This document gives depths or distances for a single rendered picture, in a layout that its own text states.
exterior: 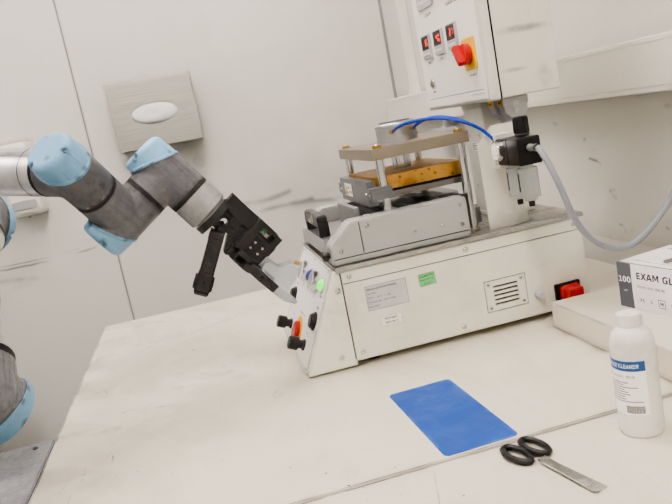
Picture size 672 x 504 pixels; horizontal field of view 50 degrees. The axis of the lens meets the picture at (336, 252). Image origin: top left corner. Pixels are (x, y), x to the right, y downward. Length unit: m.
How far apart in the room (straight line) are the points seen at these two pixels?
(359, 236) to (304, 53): 1.74
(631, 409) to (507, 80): 0.63
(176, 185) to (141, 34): 1.72
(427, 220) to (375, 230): 0.09
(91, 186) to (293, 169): 1.81
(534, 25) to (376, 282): 0.51
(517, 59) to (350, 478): 0.76
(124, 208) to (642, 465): 0.80
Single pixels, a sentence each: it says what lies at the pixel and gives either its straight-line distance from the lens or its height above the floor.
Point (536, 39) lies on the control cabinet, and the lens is 1.32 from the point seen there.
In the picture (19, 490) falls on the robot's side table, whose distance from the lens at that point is 1.16.
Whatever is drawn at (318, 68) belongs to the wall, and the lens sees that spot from 2.89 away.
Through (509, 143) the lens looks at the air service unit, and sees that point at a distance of 1.21.
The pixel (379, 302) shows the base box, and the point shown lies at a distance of 1.23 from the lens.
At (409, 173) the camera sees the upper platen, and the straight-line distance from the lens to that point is 1.29.
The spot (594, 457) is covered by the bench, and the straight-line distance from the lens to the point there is 0.88.
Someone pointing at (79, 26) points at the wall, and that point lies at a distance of 2.88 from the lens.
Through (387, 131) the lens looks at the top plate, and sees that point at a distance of 1.35.
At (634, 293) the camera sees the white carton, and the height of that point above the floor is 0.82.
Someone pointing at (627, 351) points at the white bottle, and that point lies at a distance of 0.87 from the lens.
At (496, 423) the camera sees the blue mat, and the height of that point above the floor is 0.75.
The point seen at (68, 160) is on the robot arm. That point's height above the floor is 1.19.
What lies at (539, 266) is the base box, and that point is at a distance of 1.33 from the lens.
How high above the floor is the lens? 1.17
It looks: 10 degrees down
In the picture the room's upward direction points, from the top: 11 degrees counter-clockwise
